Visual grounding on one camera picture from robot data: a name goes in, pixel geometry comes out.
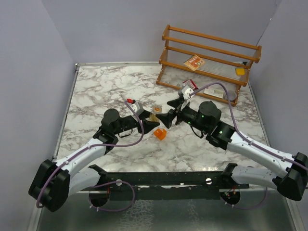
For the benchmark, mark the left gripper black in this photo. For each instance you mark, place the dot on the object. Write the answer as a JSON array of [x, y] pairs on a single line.
[[148, 125]]

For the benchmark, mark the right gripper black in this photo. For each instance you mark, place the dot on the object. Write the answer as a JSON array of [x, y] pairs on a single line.
[[167, 118]]

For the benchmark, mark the clear pill bottle gold lid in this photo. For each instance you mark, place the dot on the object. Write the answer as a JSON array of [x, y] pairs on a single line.
[[156, 109]]

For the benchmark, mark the orange pill organizer box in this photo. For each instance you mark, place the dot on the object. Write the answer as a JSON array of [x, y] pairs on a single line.
[[160, 133]]

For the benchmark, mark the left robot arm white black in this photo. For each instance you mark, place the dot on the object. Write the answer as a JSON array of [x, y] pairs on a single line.
[[55, 181]]

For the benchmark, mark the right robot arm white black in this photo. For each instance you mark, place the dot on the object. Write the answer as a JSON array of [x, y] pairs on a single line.
[[285, 172]]

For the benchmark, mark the red white torn packet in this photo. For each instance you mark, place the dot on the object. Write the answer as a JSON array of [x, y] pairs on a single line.
[[190, 83]]

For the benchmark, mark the white red medicine box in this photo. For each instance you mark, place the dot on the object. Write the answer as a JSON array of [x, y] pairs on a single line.
[[214, 92]]

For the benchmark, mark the orange spiral notebook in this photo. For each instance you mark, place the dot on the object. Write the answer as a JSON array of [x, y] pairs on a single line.
[[194, 62]]

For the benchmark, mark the clear round jar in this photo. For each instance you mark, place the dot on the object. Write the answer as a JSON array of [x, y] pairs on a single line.
[[231, 95]]

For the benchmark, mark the wooden three-tier shelf rack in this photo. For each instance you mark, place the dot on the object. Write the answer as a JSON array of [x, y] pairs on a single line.
[[176, 51]]

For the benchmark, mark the yellow small container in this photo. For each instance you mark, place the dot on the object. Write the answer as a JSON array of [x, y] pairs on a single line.
[[239, 71]]

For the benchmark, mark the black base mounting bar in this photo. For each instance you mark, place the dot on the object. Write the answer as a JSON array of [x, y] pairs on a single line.
[[164, 185]]

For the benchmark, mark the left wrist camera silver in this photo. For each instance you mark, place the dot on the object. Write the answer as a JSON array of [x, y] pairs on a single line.
[[135, 106]]

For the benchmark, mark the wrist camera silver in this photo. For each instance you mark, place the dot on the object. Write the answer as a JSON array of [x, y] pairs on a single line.
[[135, 106], [185, 92]]

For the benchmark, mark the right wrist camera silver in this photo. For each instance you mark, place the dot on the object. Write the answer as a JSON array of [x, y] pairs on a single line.
[[185, 92]]

